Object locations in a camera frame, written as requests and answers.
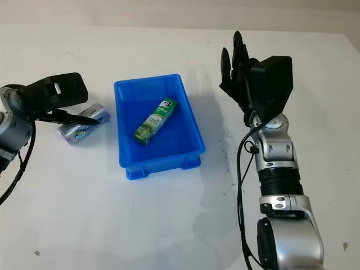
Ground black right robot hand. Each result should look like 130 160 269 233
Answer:
219 30 265 127

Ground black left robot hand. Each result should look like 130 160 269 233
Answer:
35 109 100 127

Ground green toothpaste box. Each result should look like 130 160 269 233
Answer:
133 97 178 146

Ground blue plastic tray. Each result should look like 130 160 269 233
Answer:
113 73 206 181

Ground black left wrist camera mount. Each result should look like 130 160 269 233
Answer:
19 72 88 114

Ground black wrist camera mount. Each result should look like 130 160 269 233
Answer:
249 56 294 125
19 72 88 114

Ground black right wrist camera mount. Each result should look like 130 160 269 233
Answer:
249 56 294 125

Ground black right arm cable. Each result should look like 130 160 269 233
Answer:
236 125 263 270

